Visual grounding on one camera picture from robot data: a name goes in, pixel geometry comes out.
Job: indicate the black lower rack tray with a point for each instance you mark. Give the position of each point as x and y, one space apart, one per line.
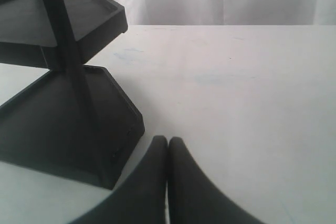
42 129

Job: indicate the black upper rack tray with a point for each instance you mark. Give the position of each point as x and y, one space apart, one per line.
27 38

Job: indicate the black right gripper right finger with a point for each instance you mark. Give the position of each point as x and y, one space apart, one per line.
192 197

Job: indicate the black rack tray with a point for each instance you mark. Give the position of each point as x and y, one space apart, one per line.
42 129
27 38

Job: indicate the black metal rack frame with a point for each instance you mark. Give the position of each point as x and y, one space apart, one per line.
64 35

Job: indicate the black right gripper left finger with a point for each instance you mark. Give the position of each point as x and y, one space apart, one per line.
141 197

